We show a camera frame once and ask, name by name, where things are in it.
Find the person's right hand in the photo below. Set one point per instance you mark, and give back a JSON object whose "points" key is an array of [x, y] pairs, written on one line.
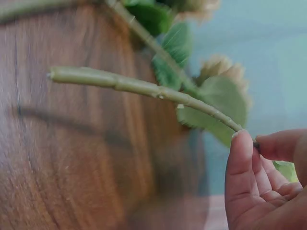
{"points": [[263, 210]]}

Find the artificial flower with green stem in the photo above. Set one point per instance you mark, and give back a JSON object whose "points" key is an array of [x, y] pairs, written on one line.
{"points": [[146, 36], [134, 83], [28, 10]]}

